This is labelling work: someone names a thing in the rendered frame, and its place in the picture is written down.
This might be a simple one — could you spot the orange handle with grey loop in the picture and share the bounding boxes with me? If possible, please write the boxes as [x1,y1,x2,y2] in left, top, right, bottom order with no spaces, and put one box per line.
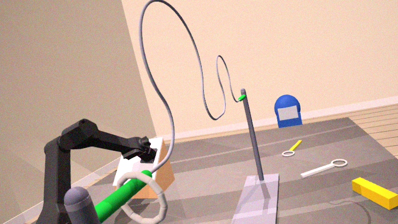
[116,171,168,224]

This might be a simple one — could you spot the white loop with yellow handle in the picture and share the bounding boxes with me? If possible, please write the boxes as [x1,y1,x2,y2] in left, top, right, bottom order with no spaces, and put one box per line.
[282,140,302,156]

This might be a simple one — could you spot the white loop with straight handle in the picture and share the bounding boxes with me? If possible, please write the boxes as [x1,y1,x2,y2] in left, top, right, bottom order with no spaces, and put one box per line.
[300,159,347,178]

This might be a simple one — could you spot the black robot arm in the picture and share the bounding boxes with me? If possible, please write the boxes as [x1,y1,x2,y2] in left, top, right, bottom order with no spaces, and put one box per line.
[36,119,158,224]

